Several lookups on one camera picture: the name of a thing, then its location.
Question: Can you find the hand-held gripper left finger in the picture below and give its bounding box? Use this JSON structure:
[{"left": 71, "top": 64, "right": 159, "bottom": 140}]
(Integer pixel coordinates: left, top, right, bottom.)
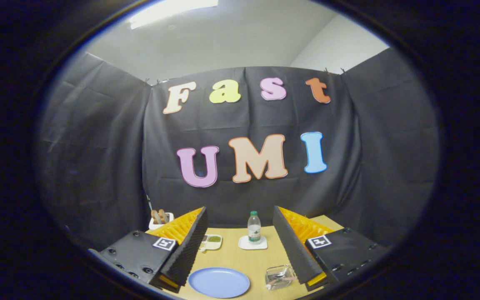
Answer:
[{"left": 98, "top": 206, "right": 208, "bottom": 293}]

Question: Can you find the white square coaster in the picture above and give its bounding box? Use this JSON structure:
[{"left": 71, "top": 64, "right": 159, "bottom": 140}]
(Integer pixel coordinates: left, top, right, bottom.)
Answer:
[{"left": 238, "top": 236, "right": 268, "bottom": 250}]

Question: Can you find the clear wire cutlery basket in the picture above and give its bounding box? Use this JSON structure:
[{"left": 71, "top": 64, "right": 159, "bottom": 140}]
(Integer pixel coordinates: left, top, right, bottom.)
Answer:
[{"left": 265, "top": 265, "right": 297, "bottom": 290}]

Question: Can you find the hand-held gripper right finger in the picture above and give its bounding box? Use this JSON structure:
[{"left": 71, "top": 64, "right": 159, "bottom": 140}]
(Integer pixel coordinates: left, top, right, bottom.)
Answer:
[{"left": 272, "top": 205, "right": 390, "bottom": 291}]

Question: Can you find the white divided grain dish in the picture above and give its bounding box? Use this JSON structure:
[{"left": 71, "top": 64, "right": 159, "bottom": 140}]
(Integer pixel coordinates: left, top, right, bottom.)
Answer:
[{"left": 199, "top": 234, "right": 223, "bottom": 253}]

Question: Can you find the light blue round plate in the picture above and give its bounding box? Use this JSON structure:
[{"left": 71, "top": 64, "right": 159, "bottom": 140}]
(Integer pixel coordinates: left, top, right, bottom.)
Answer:
[{"left": 188, "top": 267, "right": 250, "bottom": 299}]

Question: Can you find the cream white toaster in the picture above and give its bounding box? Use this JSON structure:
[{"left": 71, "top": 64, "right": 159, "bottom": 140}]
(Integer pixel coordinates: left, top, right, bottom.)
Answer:
[{"left": 149, "top": 212, "right": 175, "bottom": 230}]

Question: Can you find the clear water bottle green cap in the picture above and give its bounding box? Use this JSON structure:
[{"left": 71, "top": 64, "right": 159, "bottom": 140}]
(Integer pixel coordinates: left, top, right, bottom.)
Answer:
[{"left": 247, "top": 211, "right": 262, "bottom": 243}]

